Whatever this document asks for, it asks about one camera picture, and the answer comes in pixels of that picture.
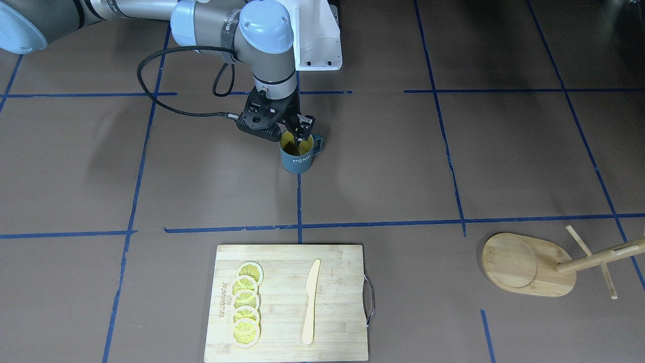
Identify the teal mug yellow inside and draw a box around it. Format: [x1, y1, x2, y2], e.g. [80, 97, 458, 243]
[279, 131, 324, 174]

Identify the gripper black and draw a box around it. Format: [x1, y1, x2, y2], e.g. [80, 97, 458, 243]
[251, 87, 316, 150]

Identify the yellow plastic knife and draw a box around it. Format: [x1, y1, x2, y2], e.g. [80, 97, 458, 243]
[300, 258, 321, 345]

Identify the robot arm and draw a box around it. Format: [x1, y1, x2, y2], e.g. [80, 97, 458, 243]
[1, 1, 315, 145]

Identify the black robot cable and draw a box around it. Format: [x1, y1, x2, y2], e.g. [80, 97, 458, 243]
[137, 45, 252, 119]

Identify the wooden cup rack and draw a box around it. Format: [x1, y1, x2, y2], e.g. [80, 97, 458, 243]
[481, 225, 644, 299]

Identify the white pedestal column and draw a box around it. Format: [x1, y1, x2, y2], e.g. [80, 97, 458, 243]
[280, 1, 343, 72]

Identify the bamboo cutting board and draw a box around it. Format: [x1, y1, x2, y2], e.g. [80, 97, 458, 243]
[204, 244, 369, 362]

